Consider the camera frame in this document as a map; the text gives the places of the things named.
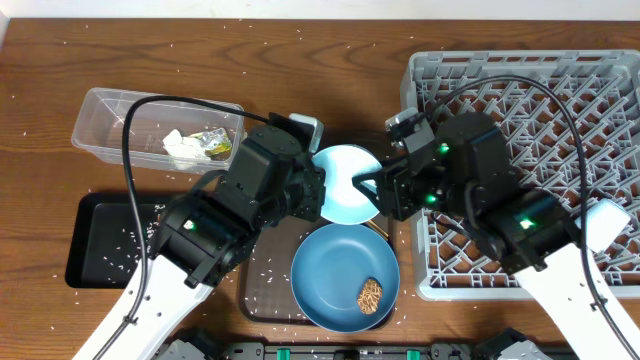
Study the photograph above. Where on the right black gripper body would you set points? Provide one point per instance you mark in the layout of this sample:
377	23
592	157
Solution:
427	190

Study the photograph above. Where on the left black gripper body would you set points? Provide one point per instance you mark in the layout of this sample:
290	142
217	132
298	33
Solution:
310	195

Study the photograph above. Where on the light blue rice bowl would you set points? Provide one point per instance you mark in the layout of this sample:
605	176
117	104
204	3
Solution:
343	203

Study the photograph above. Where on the white napkin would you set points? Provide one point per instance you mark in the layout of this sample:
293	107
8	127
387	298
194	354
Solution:
183	150

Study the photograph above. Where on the light blue cup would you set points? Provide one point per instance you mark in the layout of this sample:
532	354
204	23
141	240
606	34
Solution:
605	221

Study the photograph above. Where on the green snack wrapper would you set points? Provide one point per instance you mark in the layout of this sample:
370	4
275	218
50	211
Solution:
212	143

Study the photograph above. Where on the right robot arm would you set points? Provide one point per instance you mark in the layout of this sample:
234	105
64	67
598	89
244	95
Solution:
462	169

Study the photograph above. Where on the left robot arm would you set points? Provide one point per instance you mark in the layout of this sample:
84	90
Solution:
206	233

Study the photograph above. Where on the grey dishwasher rack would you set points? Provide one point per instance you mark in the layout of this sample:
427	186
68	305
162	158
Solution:
531	95

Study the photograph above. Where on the black waste tray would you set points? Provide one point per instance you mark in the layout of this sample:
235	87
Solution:
104	249

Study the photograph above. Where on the wooden chopstick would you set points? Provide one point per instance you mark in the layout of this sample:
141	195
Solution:
371	224

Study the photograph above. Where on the large blue plate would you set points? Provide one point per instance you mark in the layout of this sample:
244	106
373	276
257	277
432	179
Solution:
330	269

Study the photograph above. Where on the brown serving tray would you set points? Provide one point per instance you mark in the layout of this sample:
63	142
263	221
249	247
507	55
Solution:
265	286

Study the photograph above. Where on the brown mushroom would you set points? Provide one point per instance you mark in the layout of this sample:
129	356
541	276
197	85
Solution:
370	296

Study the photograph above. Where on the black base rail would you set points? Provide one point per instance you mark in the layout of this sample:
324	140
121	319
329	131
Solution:
510	344

